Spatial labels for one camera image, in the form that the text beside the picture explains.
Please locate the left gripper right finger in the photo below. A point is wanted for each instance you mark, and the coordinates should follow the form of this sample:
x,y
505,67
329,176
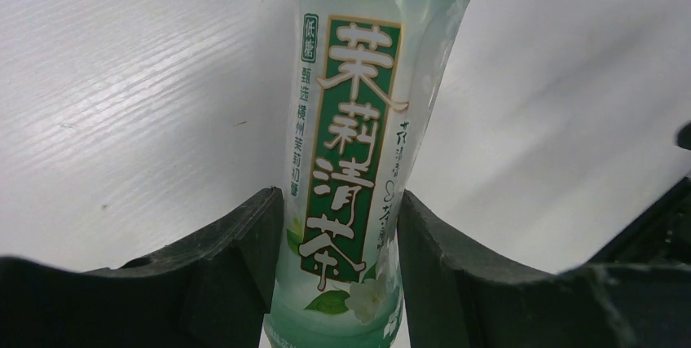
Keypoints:
x,y
459,293

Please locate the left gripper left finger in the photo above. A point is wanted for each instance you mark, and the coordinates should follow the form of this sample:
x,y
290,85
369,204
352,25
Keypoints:
x,y
212,288

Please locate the green tea bottle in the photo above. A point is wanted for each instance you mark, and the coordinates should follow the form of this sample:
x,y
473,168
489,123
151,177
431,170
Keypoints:
x,y
366,77

